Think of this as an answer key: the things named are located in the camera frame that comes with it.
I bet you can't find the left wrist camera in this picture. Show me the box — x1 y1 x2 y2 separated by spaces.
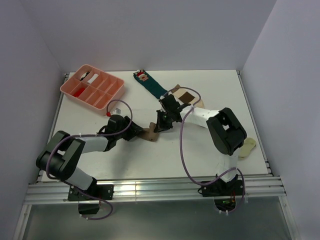
106 108 121 117

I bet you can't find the white rolled item in tray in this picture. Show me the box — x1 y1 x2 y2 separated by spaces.
87 73 99 85

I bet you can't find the aluminium front rail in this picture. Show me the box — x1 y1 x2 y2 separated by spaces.
23 176 287 205

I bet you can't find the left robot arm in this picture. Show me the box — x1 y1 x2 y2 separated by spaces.
36 114 144 200

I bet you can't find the pink divided organizer tray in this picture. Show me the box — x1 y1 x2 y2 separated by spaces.
60 64 125 116

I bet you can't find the cream yellow sock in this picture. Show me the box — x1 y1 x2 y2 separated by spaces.
238 137 257 160

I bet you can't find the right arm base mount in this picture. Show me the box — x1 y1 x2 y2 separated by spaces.
197 174 246 214

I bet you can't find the black item in tray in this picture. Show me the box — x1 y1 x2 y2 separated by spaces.
80 71 90 81

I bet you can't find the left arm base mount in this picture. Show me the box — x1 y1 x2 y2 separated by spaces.
67 179 114 220

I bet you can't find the red rolled item in tray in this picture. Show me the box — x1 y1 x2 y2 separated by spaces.
73 87 85 98

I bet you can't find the dark green Christmas sock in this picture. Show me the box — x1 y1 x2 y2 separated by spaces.
133 69 167 99

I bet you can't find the striped beige brown sock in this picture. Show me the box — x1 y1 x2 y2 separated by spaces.
169 84 205 109

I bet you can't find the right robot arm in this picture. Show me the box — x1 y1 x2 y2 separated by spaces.
154 94 247 195

